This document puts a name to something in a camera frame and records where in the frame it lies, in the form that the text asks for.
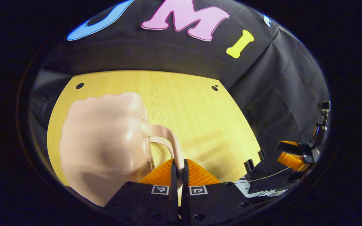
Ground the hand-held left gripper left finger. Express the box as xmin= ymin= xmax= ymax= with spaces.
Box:
xmin=104 ymin=159 xmax=180 ymax=226

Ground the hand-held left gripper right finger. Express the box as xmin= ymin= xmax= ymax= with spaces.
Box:
xmin=181 ymin=159 xmax=257 ymax=226

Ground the pink suitcase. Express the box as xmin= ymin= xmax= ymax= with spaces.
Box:
xmin=59 ymin=92 xmax=184 ymax=207

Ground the white paper sheet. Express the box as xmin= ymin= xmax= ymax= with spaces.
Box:
xmin=236 ymin=180 xmax=289 ymax=197

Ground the thin beige cable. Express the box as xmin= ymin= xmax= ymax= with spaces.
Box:
xmin=239 ymin=167 xmax=292 ymax=184

